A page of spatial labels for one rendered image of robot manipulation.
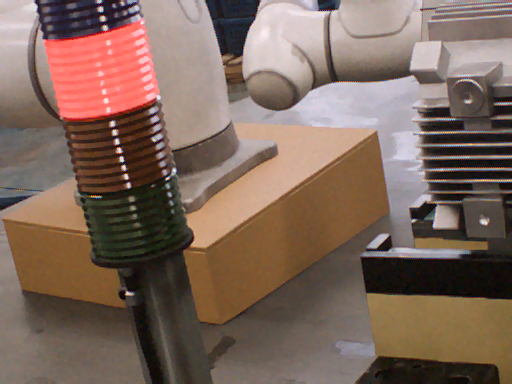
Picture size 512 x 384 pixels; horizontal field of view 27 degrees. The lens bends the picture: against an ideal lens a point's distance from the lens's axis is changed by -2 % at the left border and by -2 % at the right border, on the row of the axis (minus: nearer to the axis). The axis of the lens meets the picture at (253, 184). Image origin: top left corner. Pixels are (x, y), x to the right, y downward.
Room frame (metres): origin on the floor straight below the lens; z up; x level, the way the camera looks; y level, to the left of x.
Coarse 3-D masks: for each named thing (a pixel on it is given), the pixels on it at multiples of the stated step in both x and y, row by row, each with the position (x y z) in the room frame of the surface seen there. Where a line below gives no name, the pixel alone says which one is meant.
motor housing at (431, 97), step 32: (448, 0) 0.83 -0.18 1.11; (480, 0) 0.81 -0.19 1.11; (448, 32) 0.79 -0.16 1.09; (480, 32) 0.77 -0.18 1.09; (416, 128) 0.76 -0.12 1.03; (448, 128) 0.74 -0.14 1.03; (448, 160) 0.75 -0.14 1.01; (480, 160) 0.74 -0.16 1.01; (448, 192) 0.74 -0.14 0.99; (480, 192) 0.73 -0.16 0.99
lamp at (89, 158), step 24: (72, 120) 0.61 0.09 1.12; (96, 120) 0.60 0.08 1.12; (120, 120) 0.60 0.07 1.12; (144, 120) 0.61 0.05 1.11; (72, 144) 0.61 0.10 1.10; (96, 144) 0.60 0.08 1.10; (120, 144) 0.60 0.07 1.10; (144, 144) 0.60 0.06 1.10; (168, 144) 0.62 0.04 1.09; (96, 168) 0.60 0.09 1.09; (120, 168) 0.60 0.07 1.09; (144, 168) 0.60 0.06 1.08; (168, 168) 0.62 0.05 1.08; (96, 192) 0.60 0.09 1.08
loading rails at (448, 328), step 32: (416, 224) 0.89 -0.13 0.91; (384, 256) 0.79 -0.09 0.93; (416, 256) 0.78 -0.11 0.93; (448, 256) 0.77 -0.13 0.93; (480, 256) 0.76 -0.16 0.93; (384, 288) 0.80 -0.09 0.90; (416, 288) 0.78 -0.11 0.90; (448, 288) 0.77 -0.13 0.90; (480, 288) 0.75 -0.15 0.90; (384, 320) 0.80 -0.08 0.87; (416, 320) 0.78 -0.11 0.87; (448, 320) 0.77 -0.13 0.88; (480, 320) 0.75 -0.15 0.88; (384, 352) 0.80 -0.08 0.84; (416, 352) 0.79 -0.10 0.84; (448, 352) 0.77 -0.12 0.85; (480, 352) 0.76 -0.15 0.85
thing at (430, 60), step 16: (416, 48) 0.77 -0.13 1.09; (432, 48) 0.77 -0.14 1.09; (416, 64) 0.76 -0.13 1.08; (432, 64) 0.76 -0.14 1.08; (448, 64) 0.77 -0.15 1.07; (432, 80) 0.76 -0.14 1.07; (448, 208) 0.77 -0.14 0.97; (448, 224) 0.76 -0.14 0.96; (464, 224) 0.76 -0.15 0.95; (464, 240) 0.77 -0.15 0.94
